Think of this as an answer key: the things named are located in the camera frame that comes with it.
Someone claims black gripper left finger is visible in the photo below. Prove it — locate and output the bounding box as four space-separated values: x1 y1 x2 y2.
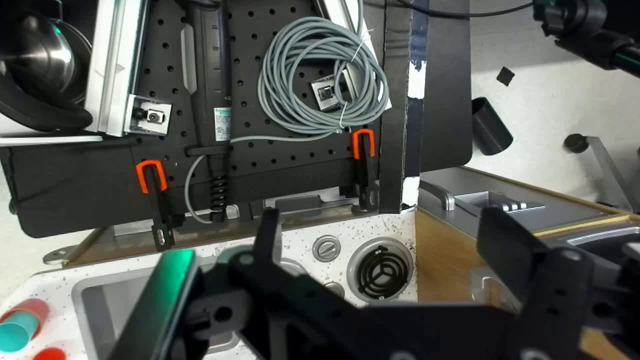
107 251 198 360

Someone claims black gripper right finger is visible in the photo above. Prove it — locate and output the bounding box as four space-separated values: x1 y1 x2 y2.
475 208 545 315

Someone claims green plastic cup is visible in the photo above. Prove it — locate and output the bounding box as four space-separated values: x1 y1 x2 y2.
0 299 49 353

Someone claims steel toy sink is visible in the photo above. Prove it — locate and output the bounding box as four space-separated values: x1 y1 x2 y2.
72 270 186 360

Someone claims red toy tomato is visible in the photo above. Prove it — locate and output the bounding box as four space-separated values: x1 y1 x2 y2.
34 349 65 360

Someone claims black coil burner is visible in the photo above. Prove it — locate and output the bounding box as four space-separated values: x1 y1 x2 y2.
345 239 413 302

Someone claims grey stove knob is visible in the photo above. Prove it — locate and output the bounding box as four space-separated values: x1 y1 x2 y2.
311 235 342 263

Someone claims black perforated board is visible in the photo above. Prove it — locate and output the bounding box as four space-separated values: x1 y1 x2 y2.
2 0 472 239

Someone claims orange-handled clamp left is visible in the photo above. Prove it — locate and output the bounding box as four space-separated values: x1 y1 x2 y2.
134 158 184 251

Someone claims orange-handled clamp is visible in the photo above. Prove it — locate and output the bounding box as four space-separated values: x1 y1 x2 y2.
349 128 378 212
134 158 184 251

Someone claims orange-handled clamp right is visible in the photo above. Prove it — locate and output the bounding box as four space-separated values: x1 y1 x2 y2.
349 128 378 212

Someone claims coiled grey cable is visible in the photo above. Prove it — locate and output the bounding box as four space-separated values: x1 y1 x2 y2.
255 17 394 139

